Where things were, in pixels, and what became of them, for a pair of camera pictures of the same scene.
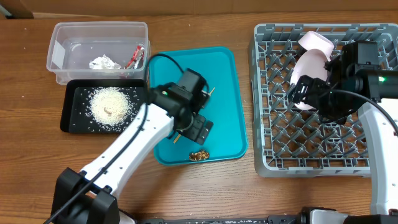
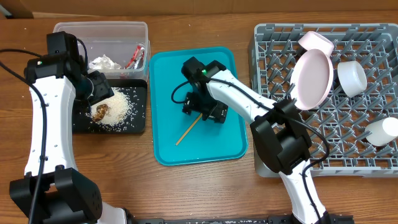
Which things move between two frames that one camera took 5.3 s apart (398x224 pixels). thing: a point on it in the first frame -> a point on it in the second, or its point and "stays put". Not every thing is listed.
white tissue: (103, 63) stays put
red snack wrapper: (137, 60) stays put
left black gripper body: (190, 123) -> (101, 88)
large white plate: (313, 63) stays put
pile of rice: (109, 107) stays put
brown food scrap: (201, 155) -> (101, 110)
